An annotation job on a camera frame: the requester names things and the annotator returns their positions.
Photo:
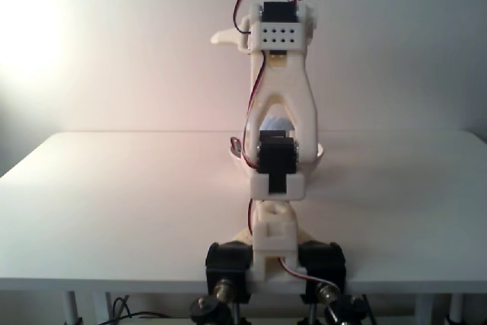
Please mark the skyblue plush doll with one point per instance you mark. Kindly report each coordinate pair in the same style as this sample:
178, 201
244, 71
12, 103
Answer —
277, 123

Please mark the white bowl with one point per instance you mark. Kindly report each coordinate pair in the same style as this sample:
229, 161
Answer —
319, 155

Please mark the black table clamp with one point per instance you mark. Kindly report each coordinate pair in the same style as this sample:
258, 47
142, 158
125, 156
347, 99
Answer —
323, 262
228, 264

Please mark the white table leg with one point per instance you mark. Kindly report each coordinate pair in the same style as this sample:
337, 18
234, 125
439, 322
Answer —
424, 310
70, 308

